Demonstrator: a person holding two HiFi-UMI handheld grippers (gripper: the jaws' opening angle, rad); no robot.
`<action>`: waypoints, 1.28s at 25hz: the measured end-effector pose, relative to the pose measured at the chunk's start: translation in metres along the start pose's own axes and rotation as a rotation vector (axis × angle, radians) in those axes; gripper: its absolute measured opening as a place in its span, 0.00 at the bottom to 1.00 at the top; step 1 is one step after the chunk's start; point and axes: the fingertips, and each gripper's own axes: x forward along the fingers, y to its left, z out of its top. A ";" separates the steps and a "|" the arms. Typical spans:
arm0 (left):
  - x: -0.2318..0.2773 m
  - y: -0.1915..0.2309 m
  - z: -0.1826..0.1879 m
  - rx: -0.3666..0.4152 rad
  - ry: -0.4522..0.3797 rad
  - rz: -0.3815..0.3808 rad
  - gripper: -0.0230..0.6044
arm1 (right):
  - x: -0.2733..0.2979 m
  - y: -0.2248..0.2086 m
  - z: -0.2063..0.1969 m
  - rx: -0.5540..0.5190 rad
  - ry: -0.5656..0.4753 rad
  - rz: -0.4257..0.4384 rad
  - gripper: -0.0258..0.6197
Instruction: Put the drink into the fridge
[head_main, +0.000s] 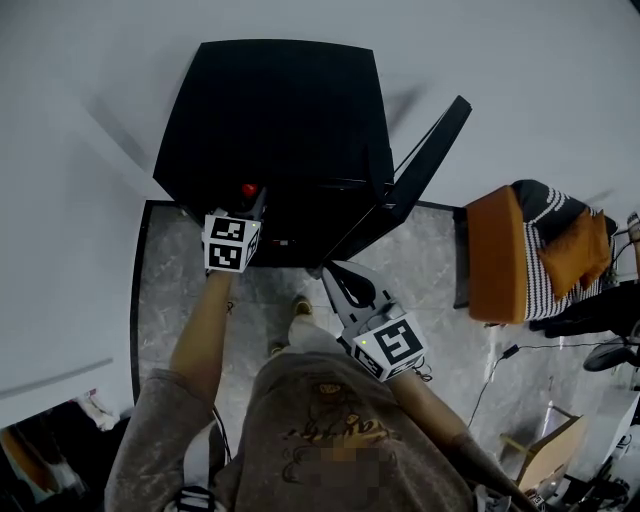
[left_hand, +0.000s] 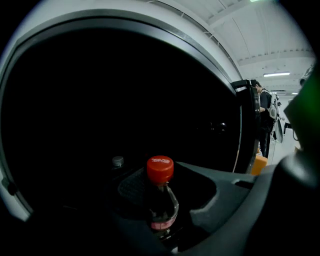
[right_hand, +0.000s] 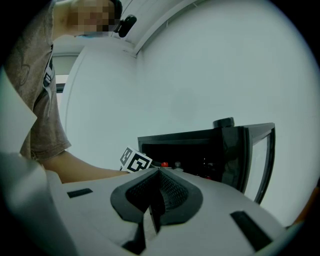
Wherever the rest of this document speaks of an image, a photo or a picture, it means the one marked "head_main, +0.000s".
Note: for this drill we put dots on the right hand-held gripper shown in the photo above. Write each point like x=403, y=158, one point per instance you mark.
x=392, y=345

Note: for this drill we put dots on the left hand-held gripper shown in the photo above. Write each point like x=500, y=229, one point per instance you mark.
x=229, y=245

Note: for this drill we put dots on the red-capped drink bottle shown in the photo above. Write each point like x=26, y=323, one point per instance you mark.
x=249, y=190

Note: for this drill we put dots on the black mini fridge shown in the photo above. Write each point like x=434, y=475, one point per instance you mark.
x=280, y=125

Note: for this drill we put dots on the person's right forearm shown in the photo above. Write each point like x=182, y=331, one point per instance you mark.
x=425, y=405

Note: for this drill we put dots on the person's left forearm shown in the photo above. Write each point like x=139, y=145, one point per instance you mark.
x=205, y=340

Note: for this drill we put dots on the person's tan shoe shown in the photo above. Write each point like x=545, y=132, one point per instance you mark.
x=278, y=348
x=302, y=306

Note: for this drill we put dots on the person's light trouser leg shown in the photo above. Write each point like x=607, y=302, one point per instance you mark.
x=310, y=335

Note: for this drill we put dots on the person's grey-brown sweatshirt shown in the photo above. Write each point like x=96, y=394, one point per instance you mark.
x=320, y=440

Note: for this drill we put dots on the orange sofa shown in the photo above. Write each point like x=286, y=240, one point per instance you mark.
x=495, y=260

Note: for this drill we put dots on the black white striped blanket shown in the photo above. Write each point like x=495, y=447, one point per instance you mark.
x=550, y=210

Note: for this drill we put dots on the orange cushion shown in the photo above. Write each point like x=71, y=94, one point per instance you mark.
x=575, y=255

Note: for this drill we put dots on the black cloth heap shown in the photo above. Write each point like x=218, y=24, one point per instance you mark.
x=590, y=312

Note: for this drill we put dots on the open cardboard box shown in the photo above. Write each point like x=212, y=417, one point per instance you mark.
x=550, y=450

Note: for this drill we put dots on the black round chair base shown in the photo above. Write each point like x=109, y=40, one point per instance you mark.
x=607, y=357

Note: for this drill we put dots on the white box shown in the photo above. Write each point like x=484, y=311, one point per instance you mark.
x=622, y=430

